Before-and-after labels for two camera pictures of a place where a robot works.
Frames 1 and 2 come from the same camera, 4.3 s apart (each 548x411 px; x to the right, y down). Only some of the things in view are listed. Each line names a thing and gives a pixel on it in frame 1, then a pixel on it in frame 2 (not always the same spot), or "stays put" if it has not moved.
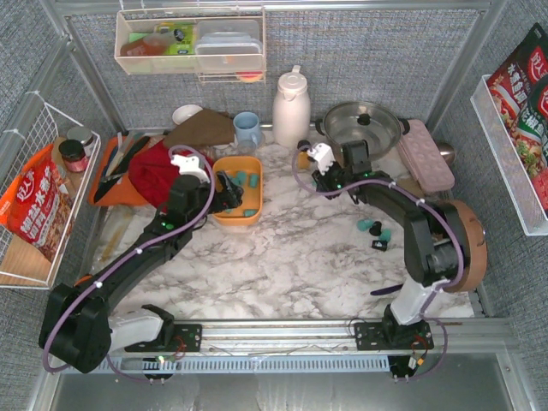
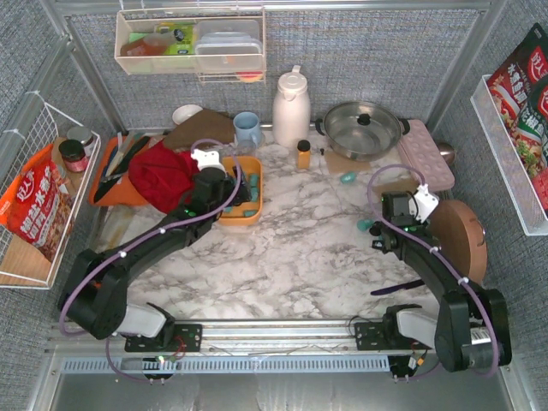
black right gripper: [325, 179] to [378, 237]
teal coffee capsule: [364, 225] stays put
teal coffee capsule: [253, 180] stays put
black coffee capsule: [379, 245] stays put
